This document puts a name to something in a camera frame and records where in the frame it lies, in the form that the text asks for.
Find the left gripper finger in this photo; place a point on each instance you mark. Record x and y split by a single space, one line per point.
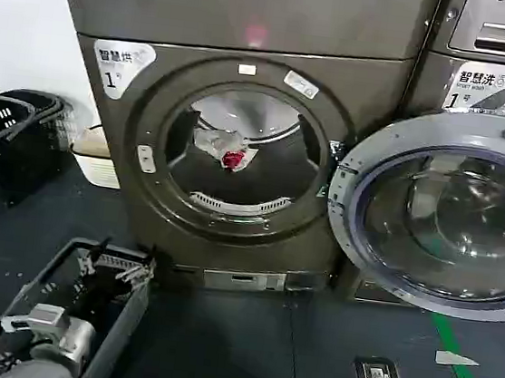
89 264
141 273

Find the left gripper body black block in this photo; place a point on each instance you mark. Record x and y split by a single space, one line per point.
101 295

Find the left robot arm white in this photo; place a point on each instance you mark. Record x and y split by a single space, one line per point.
63 337

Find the grey slotted laundry basket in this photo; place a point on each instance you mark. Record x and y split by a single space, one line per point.
124 320

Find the white plastic bin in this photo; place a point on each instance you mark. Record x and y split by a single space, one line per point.
98 164

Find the dark garment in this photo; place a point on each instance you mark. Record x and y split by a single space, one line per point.
181 137

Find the red cloth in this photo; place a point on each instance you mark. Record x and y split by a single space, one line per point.
233 159

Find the grey dryer with round opening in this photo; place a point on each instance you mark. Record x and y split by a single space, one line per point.
235 18

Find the round glass dryer door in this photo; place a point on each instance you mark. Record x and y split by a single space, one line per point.
446 211

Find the white floor tape piece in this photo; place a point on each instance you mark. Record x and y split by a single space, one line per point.
450 358

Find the grey washer with label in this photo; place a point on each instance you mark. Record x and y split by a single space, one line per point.
433 82

